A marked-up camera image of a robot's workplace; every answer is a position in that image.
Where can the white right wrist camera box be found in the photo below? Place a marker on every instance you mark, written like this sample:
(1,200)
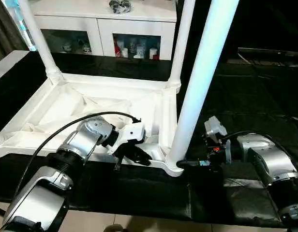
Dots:
(214,128)

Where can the dark left robot foot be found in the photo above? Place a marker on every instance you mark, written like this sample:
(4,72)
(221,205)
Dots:
(115,229)

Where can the black work mat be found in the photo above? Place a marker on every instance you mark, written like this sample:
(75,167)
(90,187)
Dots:
(245,96)

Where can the black metal bar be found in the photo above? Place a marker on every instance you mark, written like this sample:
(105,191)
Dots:
(275,50)

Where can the crumpled silver object on cabinet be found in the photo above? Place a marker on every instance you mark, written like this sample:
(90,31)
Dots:
(120,6)

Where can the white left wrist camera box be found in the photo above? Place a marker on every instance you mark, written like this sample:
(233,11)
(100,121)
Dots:
(130,134)

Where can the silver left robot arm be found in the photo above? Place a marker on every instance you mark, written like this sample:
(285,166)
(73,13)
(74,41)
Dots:
(62,164)

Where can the white plastic table top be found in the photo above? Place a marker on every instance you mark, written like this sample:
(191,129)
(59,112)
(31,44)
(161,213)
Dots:
(91,104)

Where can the dark grey curtain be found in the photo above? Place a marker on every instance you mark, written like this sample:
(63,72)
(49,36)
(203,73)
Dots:
(6,26)

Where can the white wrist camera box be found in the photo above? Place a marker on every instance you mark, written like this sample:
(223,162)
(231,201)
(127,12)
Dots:
(130,134)
(214,128)

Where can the white glass-door cabinet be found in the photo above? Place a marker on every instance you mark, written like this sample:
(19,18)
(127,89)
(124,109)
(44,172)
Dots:
(100,24)

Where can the white plastic table leg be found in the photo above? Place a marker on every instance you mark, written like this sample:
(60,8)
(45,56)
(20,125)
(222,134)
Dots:
(40,38)
(180,43)
(202,72)

